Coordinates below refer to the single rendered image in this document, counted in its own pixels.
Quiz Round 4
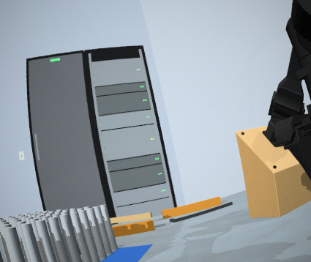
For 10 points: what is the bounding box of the tan flat bar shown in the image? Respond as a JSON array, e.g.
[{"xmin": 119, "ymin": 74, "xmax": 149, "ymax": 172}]
[{"xmin": 110, "ymin": 212, "xmax": 152, "ymax": 224}]

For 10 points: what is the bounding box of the blue tape strip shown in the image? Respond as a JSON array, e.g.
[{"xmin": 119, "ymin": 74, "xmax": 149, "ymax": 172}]
[{"xmin": 100, "ymin": 244, "xmax": 152, "ymax": 262}]

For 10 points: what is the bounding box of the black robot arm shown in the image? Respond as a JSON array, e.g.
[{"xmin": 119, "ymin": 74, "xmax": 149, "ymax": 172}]
[{"xmin": 262, "ymin": 0, "xmax": 311, "ymax": 148}]

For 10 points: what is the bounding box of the orange flat bar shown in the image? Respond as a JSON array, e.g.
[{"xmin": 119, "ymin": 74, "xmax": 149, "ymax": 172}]
[
  {"xmin": 161, "ymin": 197, "xmax": 221, "ymax": 219},
  {"xmin": 112, "ymin": 220, "xmax": 155, "ymax": 237}
]

